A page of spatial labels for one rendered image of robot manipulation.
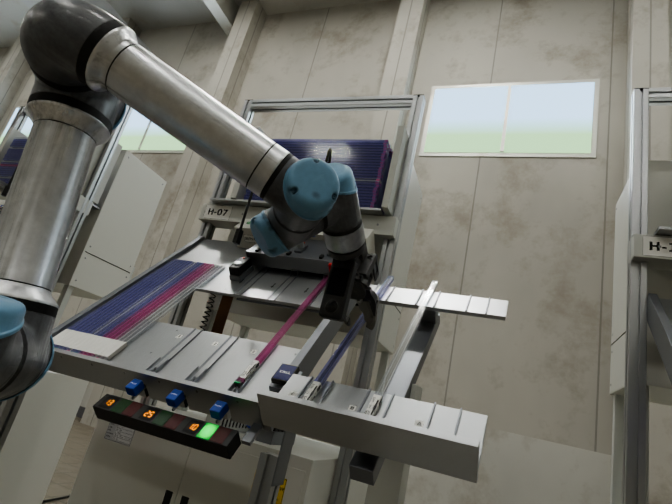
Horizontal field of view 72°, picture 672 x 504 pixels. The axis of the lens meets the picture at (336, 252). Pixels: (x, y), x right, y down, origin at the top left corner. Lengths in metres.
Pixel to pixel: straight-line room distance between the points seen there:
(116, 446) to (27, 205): 0.96
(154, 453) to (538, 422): 3.49
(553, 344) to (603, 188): 1.61
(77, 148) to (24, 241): 0.15
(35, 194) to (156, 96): 0.22
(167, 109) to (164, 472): 1.05
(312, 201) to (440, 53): 5.78
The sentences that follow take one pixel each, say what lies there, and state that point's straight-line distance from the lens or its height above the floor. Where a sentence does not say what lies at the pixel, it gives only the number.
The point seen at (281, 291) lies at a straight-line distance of 1.35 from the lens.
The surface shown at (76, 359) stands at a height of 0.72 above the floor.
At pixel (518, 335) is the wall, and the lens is 4.53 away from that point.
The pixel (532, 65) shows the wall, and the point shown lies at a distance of 6.01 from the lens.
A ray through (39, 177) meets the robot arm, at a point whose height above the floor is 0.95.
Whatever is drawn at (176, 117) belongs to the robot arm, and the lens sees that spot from 0.65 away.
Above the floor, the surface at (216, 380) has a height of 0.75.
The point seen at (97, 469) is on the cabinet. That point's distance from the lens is 1.61.
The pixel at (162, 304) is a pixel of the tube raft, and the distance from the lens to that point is 1.39.
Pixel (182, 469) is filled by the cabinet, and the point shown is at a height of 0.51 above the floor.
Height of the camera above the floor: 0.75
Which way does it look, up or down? 18 degrees up
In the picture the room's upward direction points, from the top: 14 degrees clockwise
